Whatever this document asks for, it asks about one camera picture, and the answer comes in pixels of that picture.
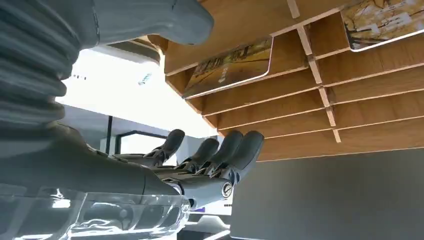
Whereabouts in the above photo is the pale yellow printed card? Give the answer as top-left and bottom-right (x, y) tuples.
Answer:
(340, 0), (424, 53)

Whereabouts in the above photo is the brown printed card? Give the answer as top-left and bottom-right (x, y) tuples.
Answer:
(182, 36), (275, 100)

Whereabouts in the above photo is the ribbed grey right arm sleeve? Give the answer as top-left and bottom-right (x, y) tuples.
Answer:
(0, 0), (100, 131)

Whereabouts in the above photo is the black metal frame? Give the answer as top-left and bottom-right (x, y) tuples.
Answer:
(105, 115), (168, 156)

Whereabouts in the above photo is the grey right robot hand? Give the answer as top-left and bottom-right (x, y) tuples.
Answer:
(0, 0), (265, 210)

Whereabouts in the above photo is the wooden card box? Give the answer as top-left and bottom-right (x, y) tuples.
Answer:
(147, 0), (424, 163)

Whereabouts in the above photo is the clear plastic cover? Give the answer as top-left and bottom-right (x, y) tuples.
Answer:
(0, 183), (192, 240)

